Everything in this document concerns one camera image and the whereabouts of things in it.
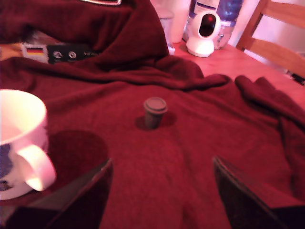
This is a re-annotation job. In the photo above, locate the dark grey coffee capsule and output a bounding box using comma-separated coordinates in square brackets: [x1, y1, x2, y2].
[143, 97, 168, 131]

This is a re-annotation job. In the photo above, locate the dark red fleece blanket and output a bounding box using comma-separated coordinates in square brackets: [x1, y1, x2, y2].
[0, 0, 305, 229]

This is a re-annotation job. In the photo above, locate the white illustrated ceramic mug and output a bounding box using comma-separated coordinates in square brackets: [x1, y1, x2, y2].
[0, 89, 57, 200]

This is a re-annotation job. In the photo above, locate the dark box with flag print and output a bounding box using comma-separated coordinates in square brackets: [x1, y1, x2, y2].
[21, 43, 103, 64]

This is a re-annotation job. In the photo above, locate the wooden chair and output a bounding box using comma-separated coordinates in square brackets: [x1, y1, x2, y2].
[235, 0, 305, 79]

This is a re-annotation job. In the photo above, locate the white metal tin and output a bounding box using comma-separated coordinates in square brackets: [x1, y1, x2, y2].
[159, 10, 175, 48]

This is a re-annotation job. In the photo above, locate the white insulated bottle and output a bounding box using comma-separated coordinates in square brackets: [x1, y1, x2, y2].
[171, 0, 191, 43]

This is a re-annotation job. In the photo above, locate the large clear water bottle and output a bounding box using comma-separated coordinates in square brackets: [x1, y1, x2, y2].
[188, 0, 242, 50]

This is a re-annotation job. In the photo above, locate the small white round camera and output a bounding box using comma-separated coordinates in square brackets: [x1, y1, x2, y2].
[185, 11, 222, 57]

